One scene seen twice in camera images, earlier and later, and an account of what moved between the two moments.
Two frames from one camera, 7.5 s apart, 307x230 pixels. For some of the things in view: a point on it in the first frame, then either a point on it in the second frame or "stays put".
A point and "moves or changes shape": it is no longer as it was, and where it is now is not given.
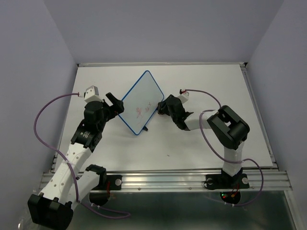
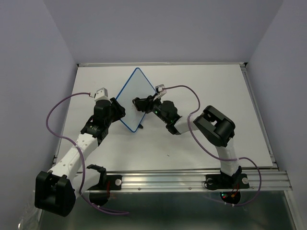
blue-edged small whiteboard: [141, 103] moves or changes shape
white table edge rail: [205, 63] stays put
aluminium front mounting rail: [190, 181] stays put
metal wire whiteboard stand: [145, 128] -> [140, 126]
